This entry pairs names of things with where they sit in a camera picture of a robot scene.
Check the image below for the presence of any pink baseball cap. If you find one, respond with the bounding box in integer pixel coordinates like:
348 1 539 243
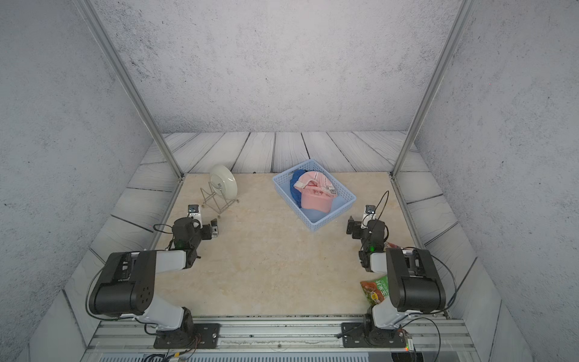
293 171 338 214

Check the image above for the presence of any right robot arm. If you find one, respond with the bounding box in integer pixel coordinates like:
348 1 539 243
336 214 458 351

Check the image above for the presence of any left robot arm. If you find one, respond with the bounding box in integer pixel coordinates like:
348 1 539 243
85 217 220 351

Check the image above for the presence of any blue baseball cap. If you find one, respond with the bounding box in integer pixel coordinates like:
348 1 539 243
289 169 308 209

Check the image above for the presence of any light blue plastic basket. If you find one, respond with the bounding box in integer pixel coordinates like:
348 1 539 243
273 159 357 232

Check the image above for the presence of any white plate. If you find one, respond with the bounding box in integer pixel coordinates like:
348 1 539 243
210 164 238 201

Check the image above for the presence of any green snack bag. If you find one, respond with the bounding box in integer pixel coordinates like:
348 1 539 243
360 275 390 306

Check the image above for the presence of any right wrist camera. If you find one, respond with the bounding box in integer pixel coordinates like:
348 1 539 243
361 205 376 229

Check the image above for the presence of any wire plate rack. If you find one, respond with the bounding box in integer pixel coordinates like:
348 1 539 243
201 182 240 218

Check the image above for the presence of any right camera cable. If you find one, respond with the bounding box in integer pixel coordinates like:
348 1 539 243
373 189 391 223

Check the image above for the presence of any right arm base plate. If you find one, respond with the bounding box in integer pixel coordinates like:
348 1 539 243
336 323 407 349

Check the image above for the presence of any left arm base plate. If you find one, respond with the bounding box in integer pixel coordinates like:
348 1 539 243
153 324 221 350

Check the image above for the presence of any aluminium mounting rail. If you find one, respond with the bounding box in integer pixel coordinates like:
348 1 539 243
82 315 491 361

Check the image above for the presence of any right frame post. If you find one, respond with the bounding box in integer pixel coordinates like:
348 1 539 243
391 0 475 179

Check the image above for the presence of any frame post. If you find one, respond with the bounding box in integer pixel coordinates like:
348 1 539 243
391 0 475 179
74 0 185 180

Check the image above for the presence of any left frame post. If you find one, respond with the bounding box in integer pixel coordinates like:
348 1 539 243
74 0 185 180

